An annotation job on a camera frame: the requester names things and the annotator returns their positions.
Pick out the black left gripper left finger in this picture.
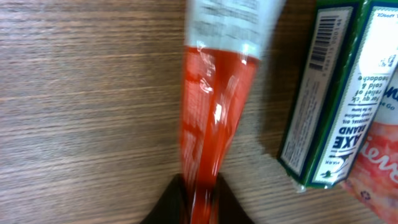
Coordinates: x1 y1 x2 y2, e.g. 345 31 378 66
140 174 188 224

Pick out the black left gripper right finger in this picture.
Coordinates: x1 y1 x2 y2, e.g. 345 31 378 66
213 174 254 224

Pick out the red stick sachet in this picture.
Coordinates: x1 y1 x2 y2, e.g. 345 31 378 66
180 0 285 223

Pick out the pink tissue pack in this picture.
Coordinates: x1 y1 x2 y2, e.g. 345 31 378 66
342 73 397 223

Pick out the green white medicine box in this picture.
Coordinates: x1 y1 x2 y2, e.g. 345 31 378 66
277 0 397 189

